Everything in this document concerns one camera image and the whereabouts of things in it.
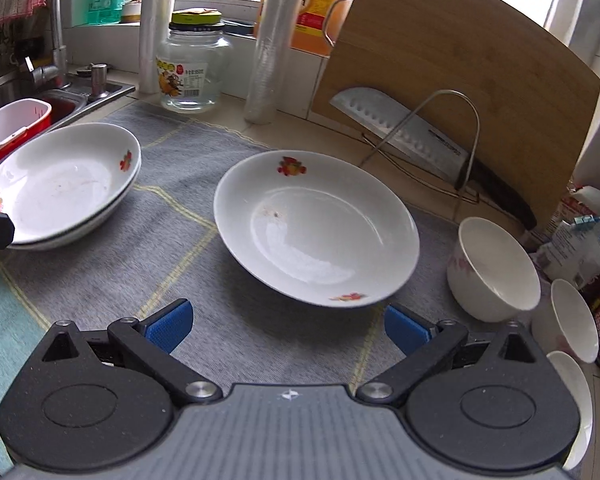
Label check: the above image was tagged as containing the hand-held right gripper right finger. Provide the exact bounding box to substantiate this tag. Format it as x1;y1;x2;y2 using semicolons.
355;302;551;408

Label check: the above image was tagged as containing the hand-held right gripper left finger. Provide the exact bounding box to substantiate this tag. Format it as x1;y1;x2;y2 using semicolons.
30;297;223;408

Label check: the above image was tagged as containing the white floral plate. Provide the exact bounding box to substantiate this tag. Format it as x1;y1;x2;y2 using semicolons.
0;122;142;246
10;150;143;252
213;150;421;308

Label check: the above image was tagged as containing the white bowl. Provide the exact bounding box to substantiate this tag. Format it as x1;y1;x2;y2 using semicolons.
547;351;594;471
532;278;600;365
446;216;542;323

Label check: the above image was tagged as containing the white colander basket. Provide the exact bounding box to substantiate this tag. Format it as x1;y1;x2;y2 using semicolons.
0;99;52;153

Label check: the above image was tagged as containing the red drain basin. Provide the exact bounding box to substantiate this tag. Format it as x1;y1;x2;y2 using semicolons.
0;91;88;163

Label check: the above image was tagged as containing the grey teal checked towel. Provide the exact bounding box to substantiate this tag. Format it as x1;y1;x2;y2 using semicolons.
0;102;556;476

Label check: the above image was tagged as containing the metal sink dispenser knob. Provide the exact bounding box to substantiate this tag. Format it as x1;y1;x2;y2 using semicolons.
90;63;109;100

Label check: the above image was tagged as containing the steel sink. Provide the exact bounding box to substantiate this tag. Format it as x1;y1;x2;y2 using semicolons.
0;67;137;161

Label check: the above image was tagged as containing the metal faucet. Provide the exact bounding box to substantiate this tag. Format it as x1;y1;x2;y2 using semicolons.
17;0;73;92

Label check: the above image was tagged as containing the white seasoning bag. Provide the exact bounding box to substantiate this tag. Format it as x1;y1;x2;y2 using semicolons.
537;210;600;291

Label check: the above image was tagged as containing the white plastic bag roll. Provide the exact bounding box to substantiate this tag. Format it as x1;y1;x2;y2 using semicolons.
139;0;176;95

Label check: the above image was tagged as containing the red and white bag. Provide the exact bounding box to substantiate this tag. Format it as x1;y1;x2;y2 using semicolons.
555;185;600;221

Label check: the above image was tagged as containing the glass jar with green lid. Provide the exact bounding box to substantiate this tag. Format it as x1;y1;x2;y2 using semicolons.
156;7;234;113

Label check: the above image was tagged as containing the dark dish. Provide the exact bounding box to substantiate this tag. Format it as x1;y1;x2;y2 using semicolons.
224;18;257;37

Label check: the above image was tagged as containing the wooden cutting board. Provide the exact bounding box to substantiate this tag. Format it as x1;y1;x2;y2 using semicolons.
311;0;600;233

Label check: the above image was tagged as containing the clear plastic wrap roll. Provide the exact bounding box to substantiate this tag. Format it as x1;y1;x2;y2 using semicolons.
243;0;313;125

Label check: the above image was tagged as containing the yellow cooking oil bottle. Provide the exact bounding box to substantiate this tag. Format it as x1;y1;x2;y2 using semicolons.
262;0;358;57

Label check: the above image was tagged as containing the black-handled kitchen knife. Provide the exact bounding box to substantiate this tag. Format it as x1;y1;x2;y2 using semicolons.
329;86;538;233

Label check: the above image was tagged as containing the metal wire rack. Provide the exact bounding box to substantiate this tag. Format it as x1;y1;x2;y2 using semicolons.
357;89;482;221

